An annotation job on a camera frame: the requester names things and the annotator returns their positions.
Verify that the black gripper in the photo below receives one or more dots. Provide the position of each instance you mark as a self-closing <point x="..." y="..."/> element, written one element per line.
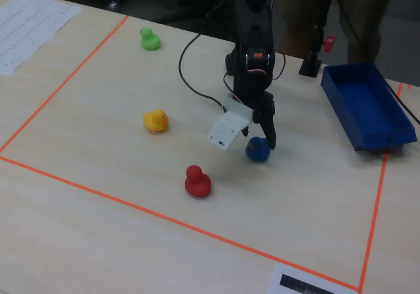
<point x="264" y="107"/>

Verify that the blue rubber duck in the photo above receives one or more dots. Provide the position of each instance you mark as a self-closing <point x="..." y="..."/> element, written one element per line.
<point x="256" y="151"/>

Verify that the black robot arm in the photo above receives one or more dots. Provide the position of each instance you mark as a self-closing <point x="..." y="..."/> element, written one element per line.
<point x="254" y="28"/>

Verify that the red rubber duck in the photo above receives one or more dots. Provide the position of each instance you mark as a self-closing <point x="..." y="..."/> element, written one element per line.
<point x="197" y="183"/>

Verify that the yellow rubber duck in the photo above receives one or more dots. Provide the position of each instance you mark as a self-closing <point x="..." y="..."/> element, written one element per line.
<point x="155" y="120"/>

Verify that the blue plastic box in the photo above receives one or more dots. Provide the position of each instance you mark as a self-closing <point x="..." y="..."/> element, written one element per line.
<point x="370" y="110"/>

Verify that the green rubber duck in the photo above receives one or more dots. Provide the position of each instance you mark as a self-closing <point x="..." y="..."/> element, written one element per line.
<point x="150" y="40"/>

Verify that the red clamp knob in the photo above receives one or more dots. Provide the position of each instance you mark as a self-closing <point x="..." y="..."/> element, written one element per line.
<point x="329" y="43"/>

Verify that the orange tape line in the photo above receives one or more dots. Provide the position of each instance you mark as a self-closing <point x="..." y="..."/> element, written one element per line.
<point x="65" y="82"/>
<point x="180" y="222"/>
<point x="374" y="218"/>

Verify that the person in khaki trousers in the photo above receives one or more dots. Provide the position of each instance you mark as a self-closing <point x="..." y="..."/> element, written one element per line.
<point x="302" y="5"/>

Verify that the white paper with black bar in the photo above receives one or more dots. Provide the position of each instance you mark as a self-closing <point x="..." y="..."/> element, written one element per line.
<point x="295" y="282"/>

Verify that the white printed paper sheet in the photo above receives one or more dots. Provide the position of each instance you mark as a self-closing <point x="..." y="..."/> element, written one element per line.
<point x="29" y="28"/>

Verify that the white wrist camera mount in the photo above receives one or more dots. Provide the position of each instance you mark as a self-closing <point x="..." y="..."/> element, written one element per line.
<point x="226" y="130"/>

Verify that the black camera stand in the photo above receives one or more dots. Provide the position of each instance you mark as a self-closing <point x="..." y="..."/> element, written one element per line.
<point x="310" y="66"/>

